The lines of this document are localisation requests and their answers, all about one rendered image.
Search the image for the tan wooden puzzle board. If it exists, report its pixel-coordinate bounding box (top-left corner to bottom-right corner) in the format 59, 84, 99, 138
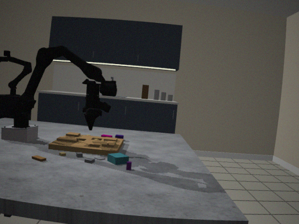
48, 132, 123, 156

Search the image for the small brown flat block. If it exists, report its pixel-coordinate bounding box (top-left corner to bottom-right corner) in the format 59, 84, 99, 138
32, 155, 46, 161

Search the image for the teal rectangular block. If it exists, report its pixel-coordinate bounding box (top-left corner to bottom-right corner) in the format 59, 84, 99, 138
107, 153, 129, 165

